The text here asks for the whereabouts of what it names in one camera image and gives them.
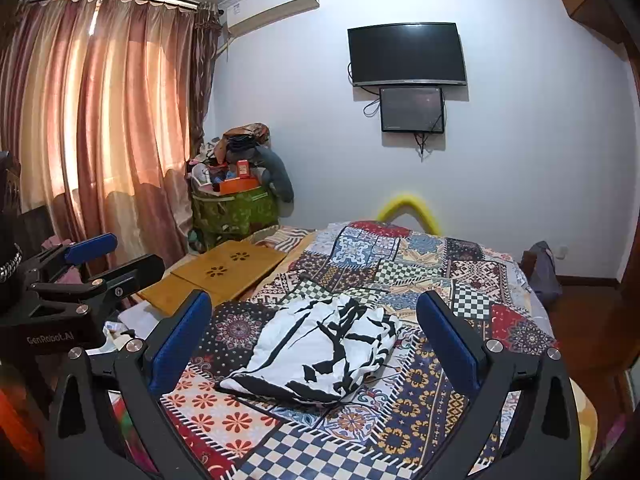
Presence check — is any black and white striped garment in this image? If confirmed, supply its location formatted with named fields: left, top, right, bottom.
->
left=216, top=294, right=403, bottom=405

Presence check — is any white crumpled paper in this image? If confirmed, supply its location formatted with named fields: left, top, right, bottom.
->
left=102, top=304, right=172, bottom=352

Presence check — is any wooden bed post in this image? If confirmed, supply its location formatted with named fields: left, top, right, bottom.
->
left=520, top=250, right=539, bottom=287

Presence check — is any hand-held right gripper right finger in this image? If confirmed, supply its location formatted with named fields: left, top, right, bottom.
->
left=416, top=290, right=583, bottom=480

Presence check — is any green patterned storage bag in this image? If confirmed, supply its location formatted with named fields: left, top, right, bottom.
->
left=191, top=185, right=280, bottom=247

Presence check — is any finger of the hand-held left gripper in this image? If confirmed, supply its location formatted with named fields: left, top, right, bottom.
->
left=20, top=232, right=119, bottom=286
left=29, top=254, right=166, bottom=313

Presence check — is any patchwork patterned blanket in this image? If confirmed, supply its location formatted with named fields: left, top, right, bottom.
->
left=160, top=220, right=562, bottom=480

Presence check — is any wooden wardrobe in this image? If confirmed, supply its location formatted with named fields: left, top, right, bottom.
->
left=547, top=0, right=640, bottom=52

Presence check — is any grey bag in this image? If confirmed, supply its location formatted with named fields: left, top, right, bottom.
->
left=529, top=241, right=564, bottom=307

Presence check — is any wooden lap desk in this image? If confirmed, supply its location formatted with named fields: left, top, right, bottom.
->
left=137, top=240, right=289, bottom=314

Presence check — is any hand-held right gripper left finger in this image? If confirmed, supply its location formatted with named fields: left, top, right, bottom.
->
left=47, top=290, right=213, bottom=480

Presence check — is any small black wall monitor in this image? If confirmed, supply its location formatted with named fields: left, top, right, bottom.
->
left=379, top=86, right=446, bottom=134

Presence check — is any black wall television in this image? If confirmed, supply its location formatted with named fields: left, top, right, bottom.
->
left=347, top=22, right=468, bottom=88

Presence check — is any white air conditioner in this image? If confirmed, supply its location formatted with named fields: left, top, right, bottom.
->
left=220, top=0, right=320, bottom=37

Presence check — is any orange box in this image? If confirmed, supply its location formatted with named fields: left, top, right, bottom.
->
left=215, top=177, right=274, bottom=196

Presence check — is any pink cloth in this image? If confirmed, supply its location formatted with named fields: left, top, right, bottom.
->
left=42, top=240, right=82, bottom=283

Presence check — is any brown patterned bag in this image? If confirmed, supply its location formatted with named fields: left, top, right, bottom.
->
left=222, top=122, right=271, bottom=154

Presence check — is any orange cloth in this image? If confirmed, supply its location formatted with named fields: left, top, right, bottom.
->
left=0, top=385, right=47, bottom=480

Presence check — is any pink striped curtain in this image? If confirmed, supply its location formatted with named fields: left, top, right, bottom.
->
left=0, top=0, right=222, bottom=281

